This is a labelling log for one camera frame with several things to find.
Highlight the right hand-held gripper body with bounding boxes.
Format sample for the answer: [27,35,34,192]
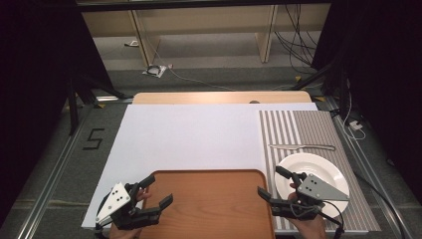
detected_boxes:
[270,171,350,221]

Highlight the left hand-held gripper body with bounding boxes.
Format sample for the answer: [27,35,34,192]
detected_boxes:
[95,181,161,231]

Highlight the white plate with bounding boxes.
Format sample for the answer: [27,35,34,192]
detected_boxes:
[274,152,350,219]

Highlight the person's left hand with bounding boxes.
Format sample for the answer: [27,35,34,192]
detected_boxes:
[108,189,152,239]

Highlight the person's right hand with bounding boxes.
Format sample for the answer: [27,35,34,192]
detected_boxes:
[287,182,328,239]

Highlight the silver table knife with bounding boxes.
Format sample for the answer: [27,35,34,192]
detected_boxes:
[267,143,336,152]

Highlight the brown wooden tray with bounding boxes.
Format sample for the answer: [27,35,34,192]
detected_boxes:
[138,169,277,239]

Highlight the grey striped placemat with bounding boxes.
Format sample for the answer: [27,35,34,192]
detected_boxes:
[258,110,382,233]

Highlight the white board sheet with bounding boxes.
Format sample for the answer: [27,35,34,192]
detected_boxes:
[81,102,319,231]

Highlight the white power adapter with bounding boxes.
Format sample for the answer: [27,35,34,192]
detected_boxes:
[347,119,364,131]

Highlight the light wooden table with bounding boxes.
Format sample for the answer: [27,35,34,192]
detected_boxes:
[131,91,314,106]

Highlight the black stand leg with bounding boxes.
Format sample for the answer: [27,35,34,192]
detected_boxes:
[291,60,336,92]

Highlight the clear plastic packet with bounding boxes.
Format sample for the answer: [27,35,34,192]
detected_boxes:
[141,63,167,80]

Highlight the black stand legs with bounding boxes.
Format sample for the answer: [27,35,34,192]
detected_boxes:
[65,71,134,136]

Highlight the black curtain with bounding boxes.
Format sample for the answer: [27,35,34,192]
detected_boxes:
[0,0,115,230]
[311,0,422,203]

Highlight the light wooden shelf unit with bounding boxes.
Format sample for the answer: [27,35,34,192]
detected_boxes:
[81,3,332,68]

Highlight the aluminium floor rail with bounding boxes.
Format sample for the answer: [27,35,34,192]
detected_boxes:
[15,105,93,239]
[326,98,416,239]

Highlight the thick black floor cable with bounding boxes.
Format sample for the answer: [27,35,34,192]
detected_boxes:
[353,170,417,239]

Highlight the thin white floor cable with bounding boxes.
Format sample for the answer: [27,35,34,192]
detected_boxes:
[144,33,237,93]

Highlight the bundle of black cables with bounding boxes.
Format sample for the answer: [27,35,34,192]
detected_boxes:
[274,3,320,76]

